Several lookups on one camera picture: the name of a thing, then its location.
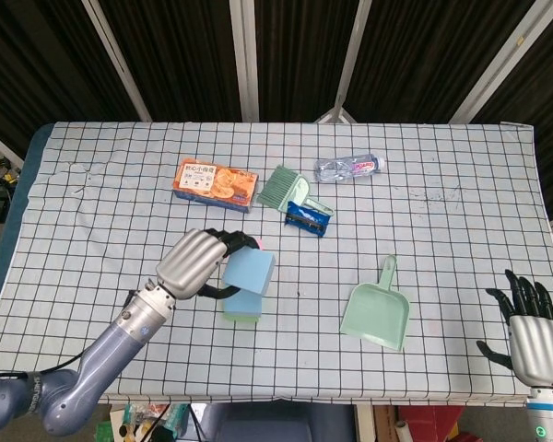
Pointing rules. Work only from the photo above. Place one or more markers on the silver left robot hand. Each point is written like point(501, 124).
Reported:
point(189, 262)

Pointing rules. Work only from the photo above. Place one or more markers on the red box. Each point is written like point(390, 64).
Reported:
point(433, 423)

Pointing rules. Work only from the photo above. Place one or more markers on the teal table padding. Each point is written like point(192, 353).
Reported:
point(14, 221)

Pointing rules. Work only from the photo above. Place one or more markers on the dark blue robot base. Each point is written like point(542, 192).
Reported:
point(276, 423)

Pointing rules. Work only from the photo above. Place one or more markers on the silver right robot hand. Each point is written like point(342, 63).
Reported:
point(537, 345)

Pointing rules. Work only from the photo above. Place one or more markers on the clear plastic water bottle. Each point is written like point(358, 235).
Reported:
point(345, 169)

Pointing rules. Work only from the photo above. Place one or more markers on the green snack packets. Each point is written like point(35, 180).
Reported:
point(138, 421)

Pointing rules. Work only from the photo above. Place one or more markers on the orange cracker box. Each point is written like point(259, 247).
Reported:
point(216, 184)

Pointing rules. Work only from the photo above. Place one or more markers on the pink foam cube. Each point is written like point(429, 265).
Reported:
point(259, 243)

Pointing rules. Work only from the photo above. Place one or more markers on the blue wrapped packet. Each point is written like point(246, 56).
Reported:
point(306, 218)

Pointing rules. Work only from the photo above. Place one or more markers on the white checked tablecloth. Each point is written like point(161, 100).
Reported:
point(419, 230)

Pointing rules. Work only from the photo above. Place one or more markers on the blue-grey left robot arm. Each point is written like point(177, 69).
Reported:
point(101, 364)

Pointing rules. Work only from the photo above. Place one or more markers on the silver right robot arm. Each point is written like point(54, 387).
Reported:
point(550, 414)

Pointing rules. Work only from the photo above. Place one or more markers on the light blue foam block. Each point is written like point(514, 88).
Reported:
point(244, 306)
point(249, 271)

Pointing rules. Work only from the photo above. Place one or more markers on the green plastic dustpan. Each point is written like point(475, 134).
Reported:
point(373, 317)

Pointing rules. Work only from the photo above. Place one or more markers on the white metal frame post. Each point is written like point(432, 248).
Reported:
point(350, 69)
point(244, 55)
point(120, 64)
point(497, 69)

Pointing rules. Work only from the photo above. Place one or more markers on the green hand brush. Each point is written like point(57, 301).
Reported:
point(281, 189)

